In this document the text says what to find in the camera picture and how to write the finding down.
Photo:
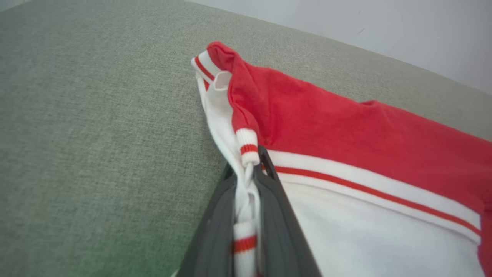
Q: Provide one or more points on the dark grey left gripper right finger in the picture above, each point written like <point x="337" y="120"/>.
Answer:
<point x="280" y="231"/>

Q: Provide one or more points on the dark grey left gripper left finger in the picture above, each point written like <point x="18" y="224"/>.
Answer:
<point x="215" y="238"/>

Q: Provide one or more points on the red Bulls 23 jersey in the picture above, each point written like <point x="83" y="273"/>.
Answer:
<point x="346" y="127"/>

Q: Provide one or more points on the grey fabric sofa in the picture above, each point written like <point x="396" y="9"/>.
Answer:
<point x="96" y="134"/>

